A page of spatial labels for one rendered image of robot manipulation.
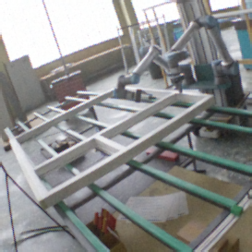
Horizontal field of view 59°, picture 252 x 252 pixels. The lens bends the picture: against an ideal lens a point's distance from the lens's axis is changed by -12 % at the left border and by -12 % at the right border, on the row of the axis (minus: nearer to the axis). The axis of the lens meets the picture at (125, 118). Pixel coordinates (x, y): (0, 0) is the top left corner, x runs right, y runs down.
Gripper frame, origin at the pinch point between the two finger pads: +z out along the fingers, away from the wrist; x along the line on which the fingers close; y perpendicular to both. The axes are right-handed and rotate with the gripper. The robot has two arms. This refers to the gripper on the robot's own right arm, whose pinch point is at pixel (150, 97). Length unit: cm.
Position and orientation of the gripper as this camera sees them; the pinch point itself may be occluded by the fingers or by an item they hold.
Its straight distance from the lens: 235.9
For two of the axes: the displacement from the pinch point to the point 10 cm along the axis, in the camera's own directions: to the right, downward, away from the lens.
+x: 1.3, -9.9, -0.9
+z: 9.9, 1.3, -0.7
